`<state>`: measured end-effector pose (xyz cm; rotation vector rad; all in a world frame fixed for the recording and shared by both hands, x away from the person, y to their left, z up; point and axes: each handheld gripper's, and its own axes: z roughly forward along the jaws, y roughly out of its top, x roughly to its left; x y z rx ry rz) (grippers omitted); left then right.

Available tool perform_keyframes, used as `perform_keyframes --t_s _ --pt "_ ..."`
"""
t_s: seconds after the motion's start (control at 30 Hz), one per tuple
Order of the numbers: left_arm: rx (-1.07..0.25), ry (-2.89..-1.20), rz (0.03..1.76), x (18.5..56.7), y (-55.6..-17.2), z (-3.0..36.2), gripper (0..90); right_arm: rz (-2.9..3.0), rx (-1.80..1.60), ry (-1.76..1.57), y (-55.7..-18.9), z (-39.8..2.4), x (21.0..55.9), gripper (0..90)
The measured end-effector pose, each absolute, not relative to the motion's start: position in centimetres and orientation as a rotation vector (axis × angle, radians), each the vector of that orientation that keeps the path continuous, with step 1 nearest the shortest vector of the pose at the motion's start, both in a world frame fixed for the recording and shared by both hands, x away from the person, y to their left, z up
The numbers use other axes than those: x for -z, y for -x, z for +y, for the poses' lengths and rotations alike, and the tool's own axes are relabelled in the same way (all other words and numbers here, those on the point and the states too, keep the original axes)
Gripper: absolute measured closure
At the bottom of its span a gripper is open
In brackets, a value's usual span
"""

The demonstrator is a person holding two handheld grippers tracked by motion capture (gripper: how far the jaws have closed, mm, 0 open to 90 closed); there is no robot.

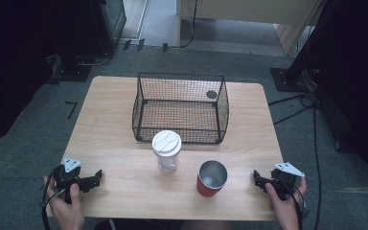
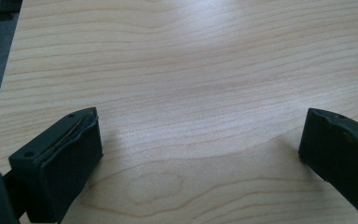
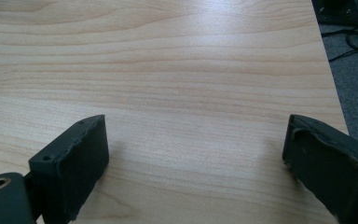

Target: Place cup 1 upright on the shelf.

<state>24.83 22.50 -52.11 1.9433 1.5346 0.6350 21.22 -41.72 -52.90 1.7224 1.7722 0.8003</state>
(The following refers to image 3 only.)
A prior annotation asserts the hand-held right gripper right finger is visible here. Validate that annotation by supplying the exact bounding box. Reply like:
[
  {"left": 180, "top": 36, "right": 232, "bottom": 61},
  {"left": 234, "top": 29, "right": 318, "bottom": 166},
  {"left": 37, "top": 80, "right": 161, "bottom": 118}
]
[{"left": 282, "top": 114, "right": 358, "bottom": 224}]

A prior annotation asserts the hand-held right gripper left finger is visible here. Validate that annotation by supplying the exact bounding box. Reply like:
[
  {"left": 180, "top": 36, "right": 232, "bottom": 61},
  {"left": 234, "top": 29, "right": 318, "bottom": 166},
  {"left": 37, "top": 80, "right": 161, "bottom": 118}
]
[{"left": 28, "top": 114, "right": 110, "bottom": 224}]

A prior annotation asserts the black stand base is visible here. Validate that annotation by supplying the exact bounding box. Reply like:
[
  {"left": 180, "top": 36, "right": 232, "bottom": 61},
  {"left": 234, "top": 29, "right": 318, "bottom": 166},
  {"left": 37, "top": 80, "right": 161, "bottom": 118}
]
[{"left": 310, "top": 0, "right": 358, "bottom": 26}]

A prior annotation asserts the black looped floor cable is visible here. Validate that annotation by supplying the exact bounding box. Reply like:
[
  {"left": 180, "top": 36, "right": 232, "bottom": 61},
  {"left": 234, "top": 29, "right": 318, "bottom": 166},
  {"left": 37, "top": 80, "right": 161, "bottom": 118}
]
[{"left": 321, "top": 25, "right": 358, "bottom": 63}]

